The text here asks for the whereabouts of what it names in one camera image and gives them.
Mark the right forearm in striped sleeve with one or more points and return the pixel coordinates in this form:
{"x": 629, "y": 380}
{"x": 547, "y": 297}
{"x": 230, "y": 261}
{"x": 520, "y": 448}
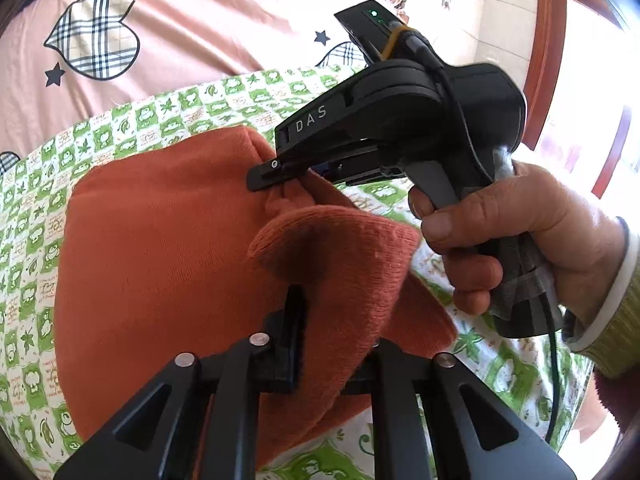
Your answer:
{"x": 611, "y": 340}

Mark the green white patterned bedsheet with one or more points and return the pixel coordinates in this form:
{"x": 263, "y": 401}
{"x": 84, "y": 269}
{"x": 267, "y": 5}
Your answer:
{"x": 34, "y": 195}

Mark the rust orange knit sweater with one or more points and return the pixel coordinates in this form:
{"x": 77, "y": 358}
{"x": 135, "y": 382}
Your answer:
{"x": 169, "y": 251}

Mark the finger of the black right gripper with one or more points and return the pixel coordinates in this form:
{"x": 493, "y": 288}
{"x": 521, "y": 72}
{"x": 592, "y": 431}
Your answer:
{"x": 352, "y": 166}

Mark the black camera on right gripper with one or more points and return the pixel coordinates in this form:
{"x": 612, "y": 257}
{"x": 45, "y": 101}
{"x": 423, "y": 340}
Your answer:
{"x": 377, "y": 33}

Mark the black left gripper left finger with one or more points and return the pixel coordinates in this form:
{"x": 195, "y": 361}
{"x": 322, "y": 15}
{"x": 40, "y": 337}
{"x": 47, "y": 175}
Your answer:
{"x": 198, "y": 417}

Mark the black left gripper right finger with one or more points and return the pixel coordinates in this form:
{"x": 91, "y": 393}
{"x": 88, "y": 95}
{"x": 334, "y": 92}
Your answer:
{"x": 433, "y": 418}

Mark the pink quilt with plaid hearts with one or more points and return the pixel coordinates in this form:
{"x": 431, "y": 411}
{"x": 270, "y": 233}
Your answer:
{"x": 65, "y": 61}

